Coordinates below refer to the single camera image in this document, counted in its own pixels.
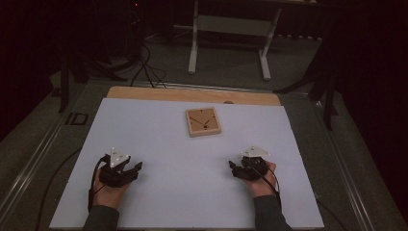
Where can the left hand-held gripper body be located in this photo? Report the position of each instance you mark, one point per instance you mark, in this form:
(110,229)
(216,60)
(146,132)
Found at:
(115,174)

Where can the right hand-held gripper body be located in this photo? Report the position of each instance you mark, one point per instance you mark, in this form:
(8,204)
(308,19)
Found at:
(253,168)

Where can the square wooden puzzle block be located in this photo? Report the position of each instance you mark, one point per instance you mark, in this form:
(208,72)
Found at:
(203,122)

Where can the person's right hand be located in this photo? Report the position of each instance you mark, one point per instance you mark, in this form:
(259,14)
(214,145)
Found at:
(263,187)

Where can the white table mat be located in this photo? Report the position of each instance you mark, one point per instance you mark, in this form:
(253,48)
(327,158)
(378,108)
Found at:
(179,192)

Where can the black stand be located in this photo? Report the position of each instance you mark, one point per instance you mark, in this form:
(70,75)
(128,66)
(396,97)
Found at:
(328,102)
(64,86)

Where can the dark equipment rack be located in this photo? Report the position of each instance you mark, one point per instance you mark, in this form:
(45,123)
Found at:
(135,29)

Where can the white metal stand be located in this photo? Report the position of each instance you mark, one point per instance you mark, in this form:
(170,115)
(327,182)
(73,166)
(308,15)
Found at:
(231,25)

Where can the black floor bracket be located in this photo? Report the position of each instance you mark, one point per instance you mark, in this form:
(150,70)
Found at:
(77,118)

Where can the metal floor rail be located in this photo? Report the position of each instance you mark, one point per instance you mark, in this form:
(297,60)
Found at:
(208,87)
(29,173)
(348,179)

